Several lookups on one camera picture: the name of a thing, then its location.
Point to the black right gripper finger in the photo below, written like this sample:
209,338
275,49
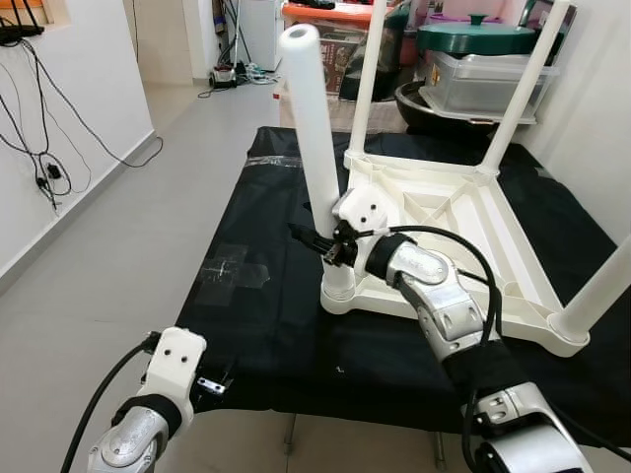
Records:
308,236

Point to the white plastic table top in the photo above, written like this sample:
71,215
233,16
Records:
444,197

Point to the long clear tape strip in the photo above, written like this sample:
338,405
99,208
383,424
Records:
271,161

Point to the black tablecloth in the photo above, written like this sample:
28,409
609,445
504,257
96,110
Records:
276,325

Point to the white lace cloth cover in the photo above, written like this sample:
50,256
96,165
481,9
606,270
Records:
345,113

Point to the black wok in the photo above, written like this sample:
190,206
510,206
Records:
414,113

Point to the orange-lid clear storage box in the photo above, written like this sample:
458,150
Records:
335,49

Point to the white cabinet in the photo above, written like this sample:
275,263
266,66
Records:
258,30

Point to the clear plastic storage container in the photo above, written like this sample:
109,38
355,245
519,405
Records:
483,84

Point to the small black remote-like object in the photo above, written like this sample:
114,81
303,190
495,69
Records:
311,5

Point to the green pot lid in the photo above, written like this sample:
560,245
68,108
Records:
473,37

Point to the dark framed tablet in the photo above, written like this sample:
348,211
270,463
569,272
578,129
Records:
542,20

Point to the black router box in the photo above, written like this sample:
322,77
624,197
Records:
20,32

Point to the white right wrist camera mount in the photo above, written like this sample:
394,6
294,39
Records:
365,209

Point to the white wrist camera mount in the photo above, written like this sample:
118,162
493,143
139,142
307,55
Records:
365,209
173,360

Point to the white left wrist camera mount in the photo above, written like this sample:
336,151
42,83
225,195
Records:
173,360

